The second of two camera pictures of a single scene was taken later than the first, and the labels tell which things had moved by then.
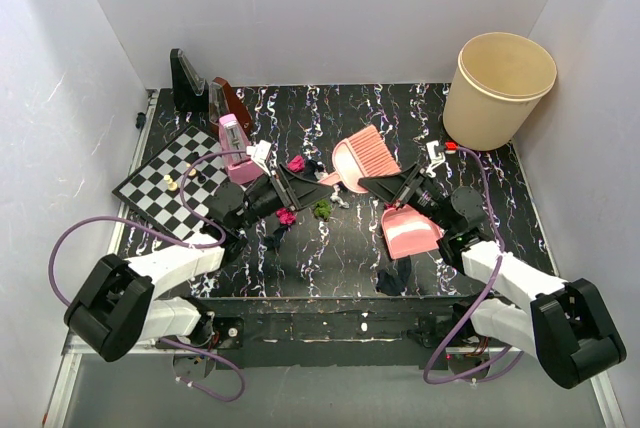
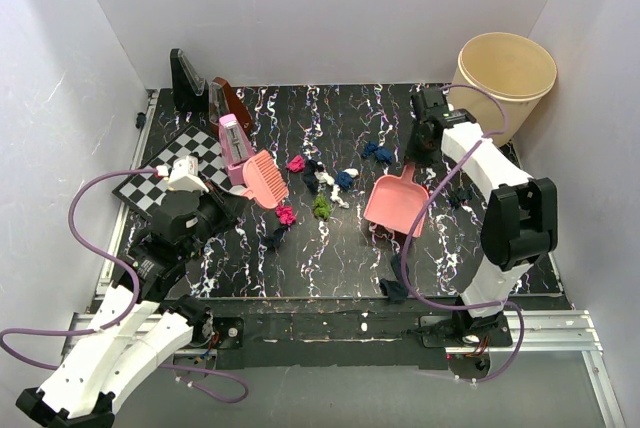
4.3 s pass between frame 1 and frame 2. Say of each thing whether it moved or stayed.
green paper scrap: stayed
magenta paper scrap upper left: stayed
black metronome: stayed
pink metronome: stayed
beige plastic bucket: stayed
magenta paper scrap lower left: stayed
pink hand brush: moved
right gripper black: moved
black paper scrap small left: stayed
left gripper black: moved
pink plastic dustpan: moved
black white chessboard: stayed
